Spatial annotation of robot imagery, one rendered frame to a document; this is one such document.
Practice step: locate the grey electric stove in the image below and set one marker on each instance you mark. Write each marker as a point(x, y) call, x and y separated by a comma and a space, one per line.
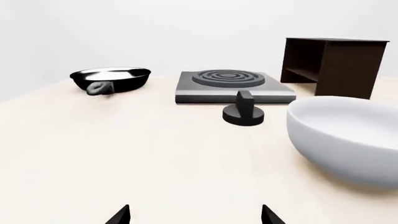
point(230, 87)

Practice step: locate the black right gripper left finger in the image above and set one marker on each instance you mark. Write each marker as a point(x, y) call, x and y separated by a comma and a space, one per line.
point(122, 215)

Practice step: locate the white bowl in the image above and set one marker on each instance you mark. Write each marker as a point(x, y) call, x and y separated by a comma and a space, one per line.
point(345, 137)

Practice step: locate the black frying pan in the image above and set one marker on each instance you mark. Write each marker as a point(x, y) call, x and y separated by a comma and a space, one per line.
point(124, 80)

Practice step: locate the dark brown wooden shelf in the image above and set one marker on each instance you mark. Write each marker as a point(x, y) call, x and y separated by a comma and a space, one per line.
point(345, 70)

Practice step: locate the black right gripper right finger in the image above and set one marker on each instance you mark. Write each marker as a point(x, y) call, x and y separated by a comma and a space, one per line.
point(269, 215)

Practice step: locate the black stove knob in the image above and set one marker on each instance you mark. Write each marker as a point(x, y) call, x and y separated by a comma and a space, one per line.
point(243, 112)

